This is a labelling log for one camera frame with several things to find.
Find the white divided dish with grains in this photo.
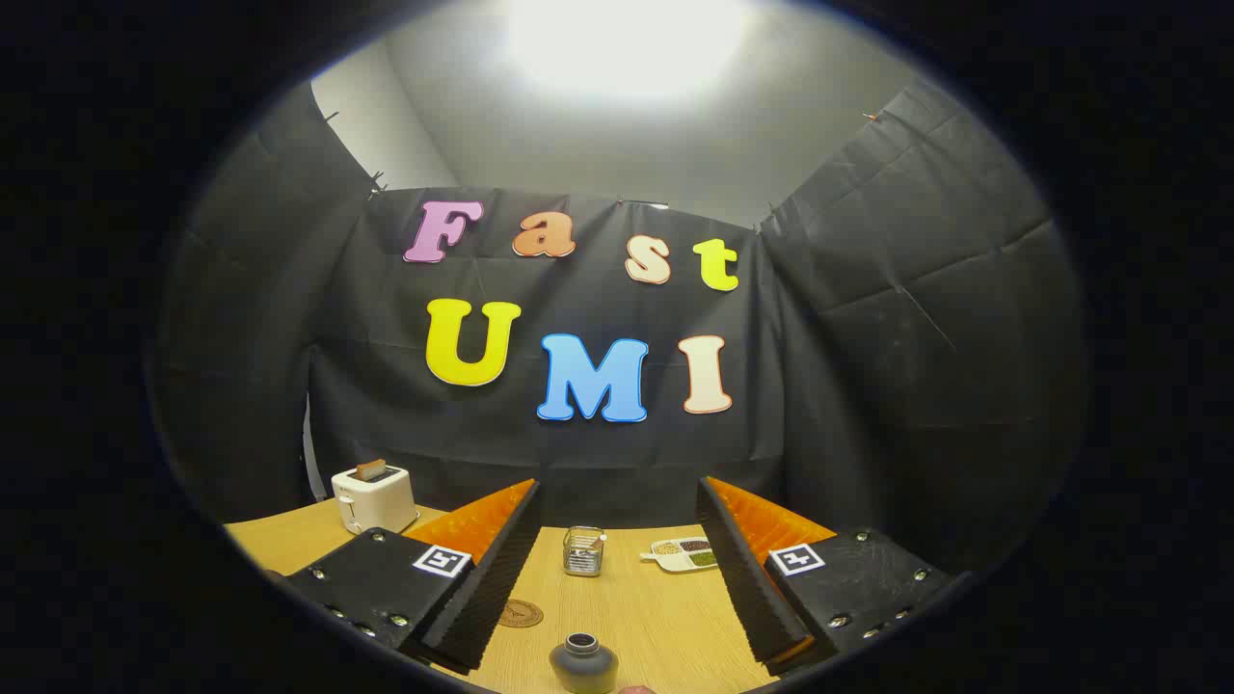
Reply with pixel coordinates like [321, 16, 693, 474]
[639, 537, 719, 574]

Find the silver bottle with green label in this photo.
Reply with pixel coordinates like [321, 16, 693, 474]
[549, 632, 620, 694]

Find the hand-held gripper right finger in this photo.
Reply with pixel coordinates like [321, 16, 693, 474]
[696, 476, 955, 678]

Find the metal wire holder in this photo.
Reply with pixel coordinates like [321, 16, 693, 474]
[563, 525, 606, 578]

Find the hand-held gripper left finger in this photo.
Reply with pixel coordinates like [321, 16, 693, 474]
[284, 479, 543, 676]

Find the white toaster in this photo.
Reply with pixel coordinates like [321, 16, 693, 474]
[331, 463, 419, 536]

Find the wooden table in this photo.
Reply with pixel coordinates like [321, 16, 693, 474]
[224, 498, 782, 694]

